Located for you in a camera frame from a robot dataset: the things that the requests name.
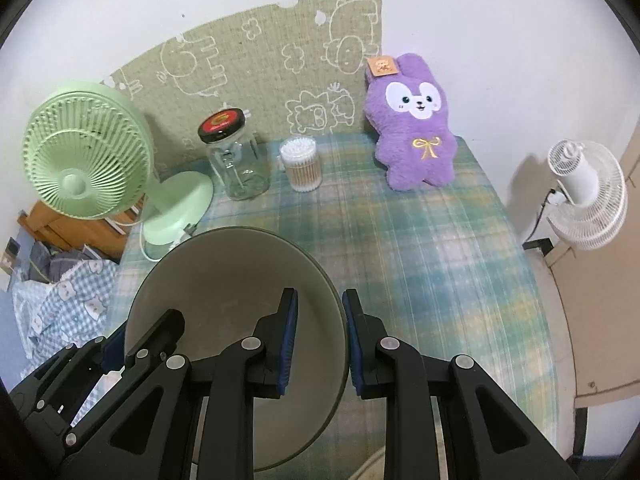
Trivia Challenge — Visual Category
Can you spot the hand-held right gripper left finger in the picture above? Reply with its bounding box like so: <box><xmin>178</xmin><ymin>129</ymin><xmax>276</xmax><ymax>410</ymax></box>
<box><xmin>60</xmin><ymin>287</ymin><xmax>299</xmax><ymax>480</ymax></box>

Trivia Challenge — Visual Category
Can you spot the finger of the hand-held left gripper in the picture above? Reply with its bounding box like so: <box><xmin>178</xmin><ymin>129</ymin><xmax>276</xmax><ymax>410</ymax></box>
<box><xmin>102</xmin><ymin>331</ymin><xmax>127</xmax><ymax>377</ymax></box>
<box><xmin>125</xmin><ymin>309</ymin><xmax>187</xmax><ymax>368</ymax></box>

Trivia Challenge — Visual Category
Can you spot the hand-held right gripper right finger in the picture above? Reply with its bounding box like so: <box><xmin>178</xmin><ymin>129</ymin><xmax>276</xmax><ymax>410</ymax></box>
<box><xmin>341</xmin><ymin>288</ymin><xmax>576</xmax><ymax>480</ymax></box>

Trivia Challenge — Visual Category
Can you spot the large floral bowl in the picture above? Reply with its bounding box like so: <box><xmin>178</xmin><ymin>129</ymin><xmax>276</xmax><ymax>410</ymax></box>
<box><xmin>123</xmin><ymin>227</ymin><xmax>349</xmax><ymax>472</ymax></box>

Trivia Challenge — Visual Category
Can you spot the yellow floral cream plate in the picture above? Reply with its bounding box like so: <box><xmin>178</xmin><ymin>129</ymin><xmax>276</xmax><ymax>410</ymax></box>
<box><xmin>349</xmin><ymin>452</ymin><xmax>387</xmax><ymax>480</ymax></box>

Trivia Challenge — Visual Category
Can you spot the blue gingham cloth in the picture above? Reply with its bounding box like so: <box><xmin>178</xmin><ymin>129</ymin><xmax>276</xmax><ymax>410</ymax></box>
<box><xmin>12</xmin><ymin>255</ymin><xmax>121</xmax><ymax>361</ymax></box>

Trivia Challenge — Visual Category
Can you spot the plaid tablecloth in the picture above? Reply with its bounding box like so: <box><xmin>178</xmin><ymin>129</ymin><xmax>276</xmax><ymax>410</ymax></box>
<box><xmin>105</xmin><ymin>135</ymin><xmax>558</xmax><ymax>480</ymax></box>

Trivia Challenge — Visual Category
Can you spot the grey cloth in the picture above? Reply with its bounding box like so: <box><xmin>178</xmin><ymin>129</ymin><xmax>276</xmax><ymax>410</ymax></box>
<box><xmin>30</xmin><ymin>242</ymin><xmax>91</xmax><ymax>283</ymax></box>

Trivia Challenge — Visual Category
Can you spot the cotton swab container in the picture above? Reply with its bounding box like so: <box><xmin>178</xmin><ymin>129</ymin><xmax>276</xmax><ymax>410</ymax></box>
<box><xmin>279</xmin><ymin>137</ymin><xmax>319</xmax><ymax>192</ymax></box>

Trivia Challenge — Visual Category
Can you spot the glass jar with black lid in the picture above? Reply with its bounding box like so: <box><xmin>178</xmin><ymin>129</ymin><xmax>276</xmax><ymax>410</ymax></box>
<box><xmin>198</xmin><ymin>108</ymin><xmax>272</xmax><ymax>202</ymax></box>

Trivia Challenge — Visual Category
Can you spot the green desk fan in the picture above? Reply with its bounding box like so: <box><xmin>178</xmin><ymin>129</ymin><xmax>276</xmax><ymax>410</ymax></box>
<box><xmin>21</xmin><ymin>82</ymin><xmax>215</xmax><ymax>263</ymax></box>

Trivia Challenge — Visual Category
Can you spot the purple plush bunny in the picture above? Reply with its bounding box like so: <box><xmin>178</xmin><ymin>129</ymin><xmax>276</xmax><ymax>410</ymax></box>
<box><xmin>363</xmin><ymin>52</ymin><xmax>457</xmax><ymax>192</ymax></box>

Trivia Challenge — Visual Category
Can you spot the beige door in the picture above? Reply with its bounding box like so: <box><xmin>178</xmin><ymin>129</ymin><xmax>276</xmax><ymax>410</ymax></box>
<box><xmin>542</xmin><ymin>125</ymin><xmax>640</xmax><ymax>406</ymax></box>

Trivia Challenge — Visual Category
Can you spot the white fan cable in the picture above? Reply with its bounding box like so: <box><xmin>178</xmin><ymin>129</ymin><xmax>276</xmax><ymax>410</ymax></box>
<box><xmin>139</xmin><ymin>220</ymin><xmax>196</xmax><ymax>262</ymax></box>

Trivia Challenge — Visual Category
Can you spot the wooden bed frame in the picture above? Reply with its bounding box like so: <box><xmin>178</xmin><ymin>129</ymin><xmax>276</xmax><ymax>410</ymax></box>
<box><xmin>17</xmin><ymin>200</ymin><xmax>128</xmax><ymax>261</ymax></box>

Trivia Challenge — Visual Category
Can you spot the wall socket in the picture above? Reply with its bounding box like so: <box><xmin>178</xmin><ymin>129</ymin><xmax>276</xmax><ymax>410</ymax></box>
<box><xmin>2</xmin><ymin>240</ymin><xmax>21</xmax><ymax>273</ymax></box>

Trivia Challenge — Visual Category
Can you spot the black fan cable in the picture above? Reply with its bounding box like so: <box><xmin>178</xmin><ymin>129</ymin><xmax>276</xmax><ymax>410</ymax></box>
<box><xmin>522</xmin><ymin>187</ymin><xmax>558</xmax><ymax>246</ymax></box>

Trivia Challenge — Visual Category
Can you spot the white wall fan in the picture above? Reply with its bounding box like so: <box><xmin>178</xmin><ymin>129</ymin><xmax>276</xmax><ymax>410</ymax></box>
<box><xmin>546</xmin><ymin>140</ymin><xmax>628</xmax><ymax>252</ymax></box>

